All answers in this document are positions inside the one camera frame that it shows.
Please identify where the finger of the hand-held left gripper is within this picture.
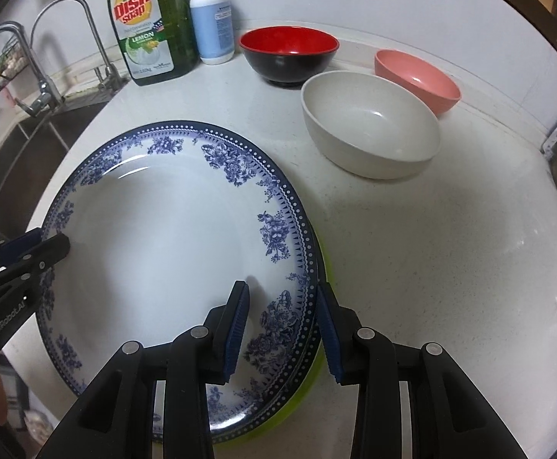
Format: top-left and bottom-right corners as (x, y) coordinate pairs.
(0, 228), (44, 275)
(0, 234), (71, 299)

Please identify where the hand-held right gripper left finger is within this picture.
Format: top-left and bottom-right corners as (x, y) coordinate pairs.
(53, 280), (251, 459)

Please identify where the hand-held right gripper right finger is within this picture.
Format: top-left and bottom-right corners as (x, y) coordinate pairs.
(317, 281), (513, 459)

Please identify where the blue patterned white plate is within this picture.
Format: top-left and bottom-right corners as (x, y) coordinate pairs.
(154, 220), (324, 445)
(39, 120), (318, 441)

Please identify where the green plate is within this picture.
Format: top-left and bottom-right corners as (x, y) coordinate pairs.
(211, 239), (336, 459)

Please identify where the cream bowl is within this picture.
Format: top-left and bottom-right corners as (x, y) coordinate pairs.
(300, 71), (441, 180)

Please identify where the pink bowl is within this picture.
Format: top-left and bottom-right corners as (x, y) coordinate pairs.
(374, 49), (461, 116)

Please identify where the red and black bowl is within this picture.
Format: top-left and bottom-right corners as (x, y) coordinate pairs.
(238, 27), (341, 89)

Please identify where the steel sink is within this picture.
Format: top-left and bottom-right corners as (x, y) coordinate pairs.
(0, 100), (111, 240)

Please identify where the large steel faucet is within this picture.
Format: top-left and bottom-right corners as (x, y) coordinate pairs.
(0, 21), (66, 120)

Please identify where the thin gooseneck faucet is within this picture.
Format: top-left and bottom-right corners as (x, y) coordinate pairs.
(29, 0), (131, 94)

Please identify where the green dish soap bottle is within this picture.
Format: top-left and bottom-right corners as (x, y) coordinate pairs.
(106, 0), (200, 87)

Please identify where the white blue pump bottle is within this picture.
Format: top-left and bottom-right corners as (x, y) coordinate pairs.
(184, 0), (236, 65)

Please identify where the wire faucet caddy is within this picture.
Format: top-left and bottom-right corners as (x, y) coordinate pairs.
(0, 41), (28, 96)

